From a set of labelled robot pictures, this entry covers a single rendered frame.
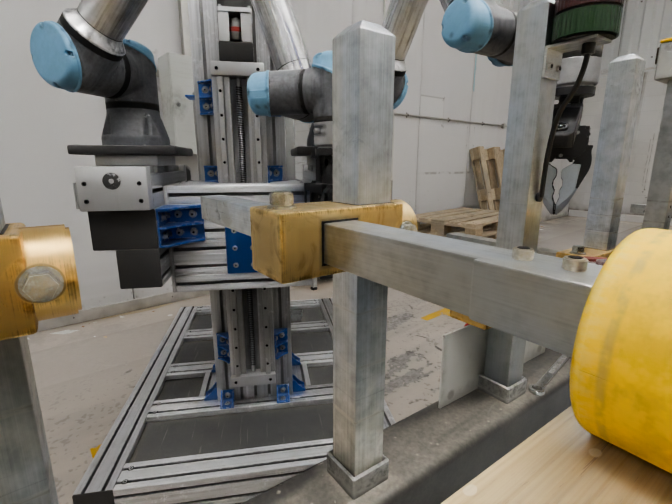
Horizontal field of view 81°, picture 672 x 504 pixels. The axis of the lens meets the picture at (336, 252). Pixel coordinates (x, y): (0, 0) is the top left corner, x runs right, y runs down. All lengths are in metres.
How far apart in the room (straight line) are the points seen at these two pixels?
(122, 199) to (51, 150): 1.95
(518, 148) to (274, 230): 0.33
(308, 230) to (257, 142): 0.85
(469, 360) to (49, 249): 0.47
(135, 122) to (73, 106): 1.85
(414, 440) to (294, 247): 0.29
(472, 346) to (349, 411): 0.23
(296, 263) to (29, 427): 0.17
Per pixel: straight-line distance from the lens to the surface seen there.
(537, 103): 0.51
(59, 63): 0.97
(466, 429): 0.52
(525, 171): 0.51
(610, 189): 0.74
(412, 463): 0.47
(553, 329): 0.18
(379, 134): 0.32
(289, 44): 0.88
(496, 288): 0.19
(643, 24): 8.68
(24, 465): 0.29
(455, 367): 0.54
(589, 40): 0.50
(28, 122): 2.86
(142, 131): 1.05
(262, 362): 1.28
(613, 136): 0.74
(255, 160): 1.13
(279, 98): 0.73
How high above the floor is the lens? 1.00
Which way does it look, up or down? 13 degrees down
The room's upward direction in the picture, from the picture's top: straight up
